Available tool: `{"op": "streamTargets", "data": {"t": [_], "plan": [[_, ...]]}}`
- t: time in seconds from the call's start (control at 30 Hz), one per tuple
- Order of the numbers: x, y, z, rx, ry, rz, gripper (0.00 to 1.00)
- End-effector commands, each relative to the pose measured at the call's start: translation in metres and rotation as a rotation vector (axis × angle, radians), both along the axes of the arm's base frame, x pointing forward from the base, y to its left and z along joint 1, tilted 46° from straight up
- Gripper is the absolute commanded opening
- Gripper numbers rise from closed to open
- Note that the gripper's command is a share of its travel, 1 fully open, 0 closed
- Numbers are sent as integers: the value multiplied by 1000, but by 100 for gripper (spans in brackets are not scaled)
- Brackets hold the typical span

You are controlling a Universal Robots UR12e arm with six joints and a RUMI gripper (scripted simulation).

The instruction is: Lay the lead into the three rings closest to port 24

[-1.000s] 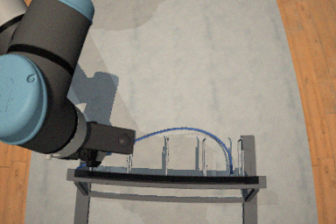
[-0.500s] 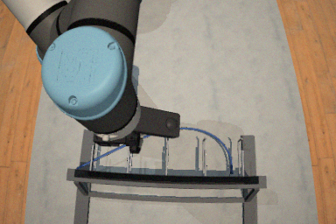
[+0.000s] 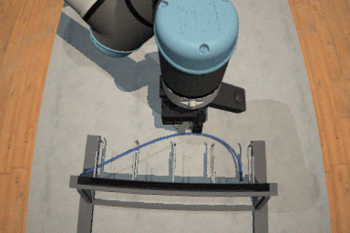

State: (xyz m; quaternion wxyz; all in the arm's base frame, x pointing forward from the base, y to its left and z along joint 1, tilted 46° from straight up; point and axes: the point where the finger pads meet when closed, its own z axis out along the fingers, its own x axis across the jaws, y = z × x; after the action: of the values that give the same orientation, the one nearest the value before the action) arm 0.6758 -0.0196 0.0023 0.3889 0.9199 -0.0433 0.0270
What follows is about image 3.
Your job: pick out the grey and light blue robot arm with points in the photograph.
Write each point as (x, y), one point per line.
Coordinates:
(195, 39)

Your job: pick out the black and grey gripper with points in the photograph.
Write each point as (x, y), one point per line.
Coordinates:
(180, 117)

